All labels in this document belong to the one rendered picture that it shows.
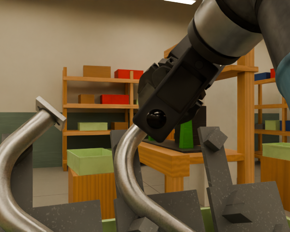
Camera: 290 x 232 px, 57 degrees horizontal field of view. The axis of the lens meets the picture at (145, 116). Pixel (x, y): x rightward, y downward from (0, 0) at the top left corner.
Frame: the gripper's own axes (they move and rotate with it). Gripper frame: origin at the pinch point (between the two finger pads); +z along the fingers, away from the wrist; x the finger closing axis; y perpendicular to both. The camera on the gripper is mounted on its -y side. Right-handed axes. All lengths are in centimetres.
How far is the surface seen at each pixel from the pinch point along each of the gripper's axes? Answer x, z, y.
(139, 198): -6.3, -1.2, -12.5
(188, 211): -15.4, 4.0, -6.9
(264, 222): -28.4, 3.4, 0.8
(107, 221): -6.7, 16.4, -14.2
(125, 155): -0.9, -1.2, -8.8
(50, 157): 115, 588, 122
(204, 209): -22.3, 15.4, 0.6
